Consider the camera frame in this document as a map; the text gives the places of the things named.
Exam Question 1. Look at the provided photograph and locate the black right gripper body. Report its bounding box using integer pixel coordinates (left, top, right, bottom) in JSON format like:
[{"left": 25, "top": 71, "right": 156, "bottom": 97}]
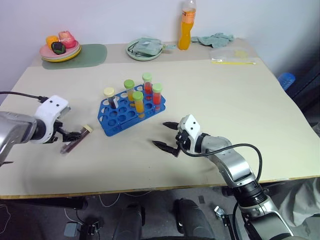
[{"left": 174, "top": 128, "right": 193, "bottom": 158}]

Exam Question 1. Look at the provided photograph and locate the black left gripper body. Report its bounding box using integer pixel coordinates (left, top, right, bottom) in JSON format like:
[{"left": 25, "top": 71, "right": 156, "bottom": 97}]
[{"left": 50, "top": 119, "right": 68, "bottom": 145}]

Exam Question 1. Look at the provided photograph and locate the cream cap dark liquid tube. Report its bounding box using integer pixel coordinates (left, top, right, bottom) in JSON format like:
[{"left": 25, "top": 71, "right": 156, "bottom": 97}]
[{"left": 60, "top": 124, "right": 94, "bottom": 156}]

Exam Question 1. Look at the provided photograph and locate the blue test tube rack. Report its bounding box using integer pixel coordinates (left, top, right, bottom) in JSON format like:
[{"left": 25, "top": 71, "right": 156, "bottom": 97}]
[{"left": 97, "top": 84, "right": 167, "bottom": 138}]

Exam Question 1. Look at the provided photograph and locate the green cap red liquid tube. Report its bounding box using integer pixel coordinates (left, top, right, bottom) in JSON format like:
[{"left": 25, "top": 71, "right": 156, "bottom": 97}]
[
  {"left": 141, "top": 72, "right": 154, "bottom": 96},
  {"left": 151, "top": 83, "right": 164, "bottom": 111}
]

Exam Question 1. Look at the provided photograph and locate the green cap orange liquid tube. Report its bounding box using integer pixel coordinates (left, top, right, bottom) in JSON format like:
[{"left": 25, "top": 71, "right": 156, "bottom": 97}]
[
  {"left": 123, "top": 79, "right": 136, "bottom": 102},
  {"left": 132, "top": 91, "right": 146, "bottom": 119}
]

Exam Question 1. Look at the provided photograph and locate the yellow cap dark liquid tube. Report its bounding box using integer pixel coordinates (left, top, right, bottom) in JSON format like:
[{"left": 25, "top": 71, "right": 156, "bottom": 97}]
[{"left": 103, "top": 87, "right": 119, "bottom": 110}]

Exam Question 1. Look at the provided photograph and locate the light green plate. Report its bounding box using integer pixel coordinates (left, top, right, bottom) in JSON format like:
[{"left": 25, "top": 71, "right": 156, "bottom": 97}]
[{"left": 41, "top": 55, "right": 77, "bottom": 64}]

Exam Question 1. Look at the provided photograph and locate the mint green round plate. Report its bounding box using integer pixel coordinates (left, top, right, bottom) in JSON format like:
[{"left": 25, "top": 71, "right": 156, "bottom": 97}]
[{"left": 125, "top": 39, "right": 163, "bottom": 62}]

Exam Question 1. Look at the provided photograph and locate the dark rounded shape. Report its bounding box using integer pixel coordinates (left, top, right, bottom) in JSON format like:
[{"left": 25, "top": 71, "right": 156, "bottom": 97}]
[
  {"left": 173, "top": 198, "right": 216, "bottom": 240},
  {"left": 111, "top": 201, "right": 146, "bottom": 240}
]

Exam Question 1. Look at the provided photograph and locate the pink plate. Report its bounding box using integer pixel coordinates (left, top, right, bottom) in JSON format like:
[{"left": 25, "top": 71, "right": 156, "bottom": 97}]
[{"left": 39, "top": 41, "right": 81, "bottom": 58}]

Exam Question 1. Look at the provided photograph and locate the yellow plate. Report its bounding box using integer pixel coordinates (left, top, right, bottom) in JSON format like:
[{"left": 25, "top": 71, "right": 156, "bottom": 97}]
[{"left": 49, "top": 43, "right": 83, "bottom": 62}]

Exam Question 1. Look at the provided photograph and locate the green table mat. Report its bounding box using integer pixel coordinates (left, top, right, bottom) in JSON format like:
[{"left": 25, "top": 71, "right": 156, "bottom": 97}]
[{"left": 41, "top": 43, "right": 108, "bottom": 71}]

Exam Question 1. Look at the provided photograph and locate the dark green toy fruit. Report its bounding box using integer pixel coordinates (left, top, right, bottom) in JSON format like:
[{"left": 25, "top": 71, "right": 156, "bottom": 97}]
[{"left": 51, "top": 41, "right": 67, "bottom": 55}]

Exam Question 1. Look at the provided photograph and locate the orange toy fruit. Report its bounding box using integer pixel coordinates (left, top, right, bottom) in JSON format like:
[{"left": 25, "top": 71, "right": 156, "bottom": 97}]
[{"left": 45, "top": 35, "right": 60, "bottom": 47}]

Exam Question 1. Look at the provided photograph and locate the grey floor box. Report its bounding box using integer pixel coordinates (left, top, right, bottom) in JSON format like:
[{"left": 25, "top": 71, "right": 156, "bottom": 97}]
[{"left": 63, "top": 222, "right": 83, "bottom": 238}]

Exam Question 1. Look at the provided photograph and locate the pink toy fruit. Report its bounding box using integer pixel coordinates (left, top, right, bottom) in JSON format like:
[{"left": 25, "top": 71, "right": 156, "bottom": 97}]
[{"left": 58, "top": 30, "right": 77, "bottom": 49}]

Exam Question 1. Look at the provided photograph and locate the clear zip bag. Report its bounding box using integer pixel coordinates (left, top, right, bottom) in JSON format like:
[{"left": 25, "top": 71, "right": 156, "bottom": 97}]
[{"left": 209, "top": 46, "right": 257, "bottom": 66}]

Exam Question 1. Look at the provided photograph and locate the orange drink bottle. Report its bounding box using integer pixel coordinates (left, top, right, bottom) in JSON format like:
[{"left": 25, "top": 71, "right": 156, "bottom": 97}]
[{"left": 177, "top": 0, "right": 198, "bottom": 51}]

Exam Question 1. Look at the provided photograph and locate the crumpled green cloth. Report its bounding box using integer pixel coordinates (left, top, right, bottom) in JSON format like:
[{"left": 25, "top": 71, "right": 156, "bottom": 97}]
[{"left": 190, "top": 32, "right": 236, "bottom": 49}]

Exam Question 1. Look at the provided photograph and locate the blue ribbed container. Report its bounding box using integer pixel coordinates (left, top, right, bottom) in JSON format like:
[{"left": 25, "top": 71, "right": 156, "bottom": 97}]
[{"left": 277, "top": 72, "right": 297, "bottom": 91}]

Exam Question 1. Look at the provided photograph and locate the white plastic sheet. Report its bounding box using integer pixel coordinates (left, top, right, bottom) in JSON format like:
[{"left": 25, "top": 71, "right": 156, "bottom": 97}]
[{"left": 286, "top": 177, "right": 320, "bottom": 228}]

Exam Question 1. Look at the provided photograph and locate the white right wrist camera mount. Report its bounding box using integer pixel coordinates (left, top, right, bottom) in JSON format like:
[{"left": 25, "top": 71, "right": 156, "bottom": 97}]
[{"left": 177, "top": 113, "right": 202, "bottom": 154}]

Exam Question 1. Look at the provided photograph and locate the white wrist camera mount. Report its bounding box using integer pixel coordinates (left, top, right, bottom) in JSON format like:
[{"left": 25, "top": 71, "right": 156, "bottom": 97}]
[
  {"left": 177, "top": 113, "right": 202, "bottom": 154},
  {"left": 34, "top": 94, "right": 72, "bottom": 145}
]

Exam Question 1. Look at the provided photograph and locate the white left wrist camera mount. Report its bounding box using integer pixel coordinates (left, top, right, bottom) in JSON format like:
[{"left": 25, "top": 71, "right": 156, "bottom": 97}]
[{"left": 34, "top": 94, "right": 72, "bottom": 145}]

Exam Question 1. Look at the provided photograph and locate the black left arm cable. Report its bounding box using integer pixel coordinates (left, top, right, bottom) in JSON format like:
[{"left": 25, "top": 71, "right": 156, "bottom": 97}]
[{"left": 0, "top": 91, "right": 50, "bottom": 104}]

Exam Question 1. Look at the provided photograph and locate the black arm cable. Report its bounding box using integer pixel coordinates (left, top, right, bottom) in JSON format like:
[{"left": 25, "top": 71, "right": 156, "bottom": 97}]
[
  {"left": 178, "top": 142, "right": 263, "bottom": 240},
  {"left": 0, "top": 91, "right": 50, "bottom": 104}
]

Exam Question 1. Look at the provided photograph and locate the black table frame bar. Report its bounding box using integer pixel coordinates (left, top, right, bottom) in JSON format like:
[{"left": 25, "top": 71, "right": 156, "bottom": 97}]
[{"left": 0, "top": 195, "right": 89, "bottom": 211}]

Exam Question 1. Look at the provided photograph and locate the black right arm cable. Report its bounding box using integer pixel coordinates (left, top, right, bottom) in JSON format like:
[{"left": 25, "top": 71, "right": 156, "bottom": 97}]
[{"left": 178, "top": 142, "right": 263, "bottom": 240}]

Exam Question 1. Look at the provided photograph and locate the white floor cable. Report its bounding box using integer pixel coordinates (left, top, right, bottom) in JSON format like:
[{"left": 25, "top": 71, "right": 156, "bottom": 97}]
[{"left": 98, "top": 191, "right": 121, "bottom": 209}]

